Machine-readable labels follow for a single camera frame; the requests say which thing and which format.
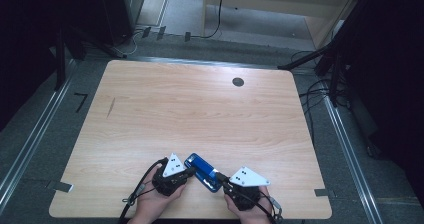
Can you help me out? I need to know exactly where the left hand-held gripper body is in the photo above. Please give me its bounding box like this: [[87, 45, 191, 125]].
[[152, 152, 188, 197]]

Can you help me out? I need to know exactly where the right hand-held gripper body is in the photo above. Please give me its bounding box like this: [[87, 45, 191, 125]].
[[224, 166, 271, 212]]

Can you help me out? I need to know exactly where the blue pencil case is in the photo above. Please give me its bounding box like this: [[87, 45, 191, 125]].
[[183, 152, 223, 194]]

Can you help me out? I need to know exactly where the person's left hand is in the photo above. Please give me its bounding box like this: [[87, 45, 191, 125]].
[[132, 164, 188, 221]]

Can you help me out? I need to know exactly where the person's right hand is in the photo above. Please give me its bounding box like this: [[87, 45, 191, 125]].
[[223, 185, 273, 224]]

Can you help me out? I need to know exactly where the black stand leg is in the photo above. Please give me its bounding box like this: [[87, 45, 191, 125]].
[[66, 26, 128, 60], [54, 26, 68, 92]]

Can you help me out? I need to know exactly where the black metal stand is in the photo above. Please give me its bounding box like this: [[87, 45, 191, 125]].
[[277, 0, 378, 108]]

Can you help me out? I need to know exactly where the black cabinet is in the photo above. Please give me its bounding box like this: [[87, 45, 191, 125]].
[[98, 0, 145, 47]]

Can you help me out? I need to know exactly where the light wooden furniture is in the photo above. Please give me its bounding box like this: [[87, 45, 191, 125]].
[[200, 0, 365, 51]]

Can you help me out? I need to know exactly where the left hand-held gripper cable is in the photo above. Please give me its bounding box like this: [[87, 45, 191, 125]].
[[117, 157, 170, 224]]

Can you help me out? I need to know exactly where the hand-held gripper cable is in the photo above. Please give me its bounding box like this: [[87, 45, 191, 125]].
[[117, 157, 170, 224], [233, 183, 285, 224]]

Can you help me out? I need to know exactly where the right hand-held gripper cable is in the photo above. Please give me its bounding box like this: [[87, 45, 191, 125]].
[[233, 183, 285, 224]]

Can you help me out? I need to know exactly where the metal floor rail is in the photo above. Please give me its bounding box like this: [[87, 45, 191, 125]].
[[0, 59, 77, 216], [320, 92, 385, 224], [131, 55, 279, 71]]

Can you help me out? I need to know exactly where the bundle of black floor cables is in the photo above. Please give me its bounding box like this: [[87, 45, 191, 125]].
[[290, 49, 349, 147]]

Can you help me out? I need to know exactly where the white floor cable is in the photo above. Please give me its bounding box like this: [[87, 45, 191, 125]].
[[124, 29, 145, 57]]

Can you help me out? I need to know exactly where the black hanging cable with plug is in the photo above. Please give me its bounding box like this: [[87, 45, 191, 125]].
[[184, 0, 226, 43]]

